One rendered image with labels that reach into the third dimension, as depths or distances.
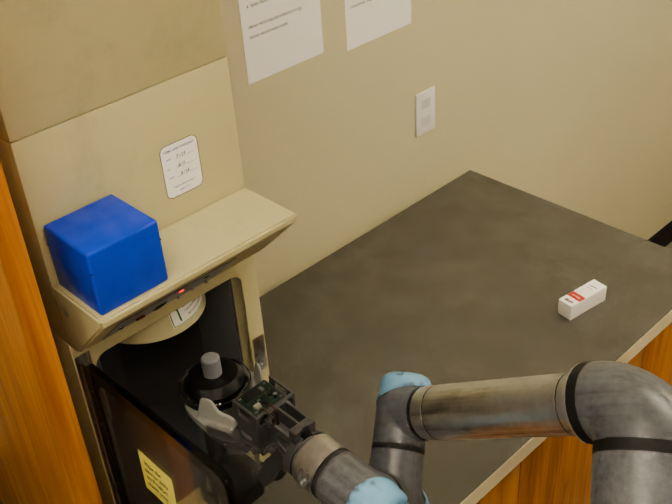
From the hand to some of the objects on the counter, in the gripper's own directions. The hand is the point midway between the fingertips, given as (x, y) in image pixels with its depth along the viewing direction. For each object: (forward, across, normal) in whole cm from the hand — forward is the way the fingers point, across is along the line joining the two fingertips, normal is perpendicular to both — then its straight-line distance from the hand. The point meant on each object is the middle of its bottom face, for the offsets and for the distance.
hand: (217, 393), depth 139 cm
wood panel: (+20, +24, +31) cm, 44 cm away
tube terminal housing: (+17, +2, +30) cm, 35 cm away
